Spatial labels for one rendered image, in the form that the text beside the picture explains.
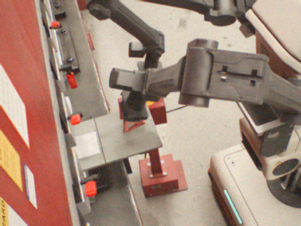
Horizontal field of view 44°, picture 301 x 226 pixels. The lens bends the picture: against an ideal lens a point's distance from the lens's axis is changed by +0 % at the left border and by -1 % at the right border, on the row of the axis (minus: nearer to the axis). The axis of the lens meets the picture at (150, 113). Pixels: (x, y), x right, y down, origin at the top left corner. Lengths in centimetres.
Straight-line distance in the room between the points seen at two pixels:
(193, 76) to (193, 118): 186
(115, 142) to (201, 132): 127
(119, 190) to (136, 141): 17
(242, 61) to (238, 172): 137
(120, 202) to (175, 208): 96
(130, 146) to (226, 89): 62
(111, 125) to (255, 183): 93
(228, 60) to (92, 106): 93
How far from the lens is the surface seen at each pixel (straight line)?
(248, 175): 193
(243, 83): 59
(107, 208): 121
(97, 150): 117
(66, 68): 116
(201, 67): 60
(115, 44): 303
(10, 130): 47
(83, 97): 149
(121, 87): 102
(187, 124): 243
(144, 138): 117
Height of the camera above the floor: 196
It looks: 52 degrees down
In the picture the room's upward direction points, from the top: 10 degrees counter-clockwise
